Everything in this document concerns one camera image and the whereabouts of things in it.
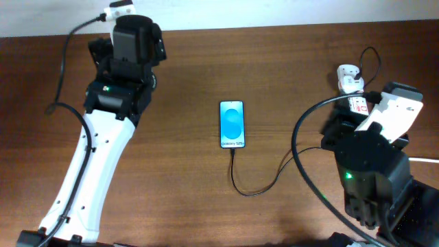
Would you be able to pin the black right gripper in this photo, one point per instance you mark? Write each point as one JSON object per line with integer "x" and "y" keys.
{"x": 337, "y": 133}

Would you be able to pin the blue-screen Samsung smartphone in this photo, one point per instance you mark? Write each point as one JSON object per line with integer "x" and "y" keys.
{"x": 232, "y": 127}

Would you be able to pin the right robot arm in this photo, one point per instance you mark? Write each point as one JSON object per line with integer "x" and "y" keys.
{"x": 379, "y": 189}

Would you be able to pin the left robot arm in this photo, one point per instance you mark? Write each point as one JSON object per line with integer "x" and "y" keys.
{"x": 115, "y": 101}

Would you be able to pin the white USB charger adapter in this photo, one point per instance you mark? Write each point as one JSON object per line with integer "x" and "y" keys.
{"x": 348, "y": 84}

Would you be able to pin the white power strip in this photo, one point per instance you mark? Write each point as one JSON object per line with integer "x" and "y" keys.
{"x": 356, "y": 104}

